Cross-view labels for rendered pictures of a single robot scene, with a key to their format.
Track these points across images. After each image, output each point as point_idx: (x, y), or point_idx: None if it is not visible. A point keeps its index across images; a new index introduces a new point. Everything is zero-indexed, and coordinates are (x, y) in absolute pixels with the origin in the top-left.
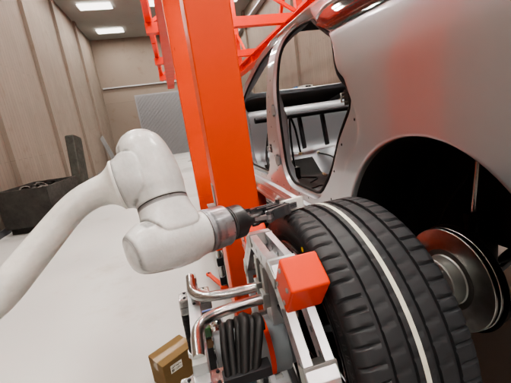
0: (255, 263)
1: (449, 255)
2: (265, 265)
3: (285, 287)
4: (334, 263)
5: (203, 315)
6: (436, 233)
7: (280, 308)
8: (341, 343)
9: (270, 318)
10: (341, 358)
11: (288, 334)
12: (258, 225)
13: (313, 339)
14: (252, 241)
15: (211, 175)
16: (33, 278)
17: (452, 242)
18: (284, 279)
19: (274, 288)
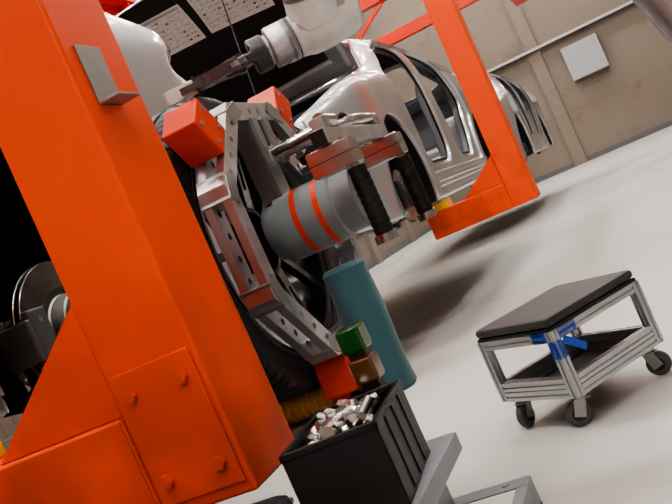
0: (256, 126)
1: (61, 291)
2: (264, 113)
3: (286, 103)
4: None
5: (343, 117)
6: (37, 273)
7: (290, 136)
8: (282, 168)
9: (287, 191)
10: (287, 182)
11: (302, 151)
12: (242, 74)
13: (292, 161)
14: (240, 103)
15: (77, 25)
16: None
17: (55, 270)
18: (283, 96)
19: (281, 121)
